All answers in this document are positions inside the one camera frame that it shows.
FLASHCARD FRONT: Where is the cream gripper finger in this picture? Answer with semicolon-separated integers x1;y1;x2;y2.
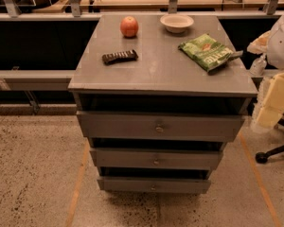
251;72;284;131

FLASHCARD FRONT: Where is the green jalapeno chip bag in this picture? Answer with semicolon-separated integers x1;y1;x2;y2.
178;34;243;73

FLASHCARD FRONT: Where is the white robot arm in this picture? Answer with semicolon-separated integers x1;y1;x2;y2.
247;14;284;133

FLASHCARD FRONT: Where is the red apple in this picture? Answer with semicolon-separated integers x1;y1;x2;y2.
120;16;139;38

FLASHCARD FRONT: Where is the black chair base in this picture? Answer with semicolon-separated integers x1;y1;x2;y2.
252;107;284;164

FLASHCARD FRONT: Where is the grey drawer cabinet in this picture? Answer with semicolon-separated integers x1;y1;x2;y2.
68;15;257;181

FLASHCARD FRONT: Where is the white bowl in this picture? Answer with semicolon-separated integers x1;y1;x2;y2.
160;14;194;34

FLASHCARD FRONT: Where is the middle grey drawer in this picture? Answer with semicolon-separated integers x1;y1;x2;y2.
91;148;222;170

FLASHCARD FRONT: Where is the grey drawer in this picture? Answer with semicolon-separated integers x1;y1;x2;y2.
97;177;211;194
77;111;243;142
91;148;222;170

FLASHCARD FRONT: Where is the dark snack bar wrapper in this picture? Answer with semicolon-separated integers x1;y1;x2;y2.
102;49;138;65

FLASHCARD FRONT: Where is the bottom grey drawer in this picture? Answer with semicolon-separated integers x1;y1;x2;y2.
97;177;211;194

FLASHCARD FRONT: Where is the top grey drawer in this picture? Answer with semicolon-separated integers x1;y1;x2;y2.
77;111;243;142

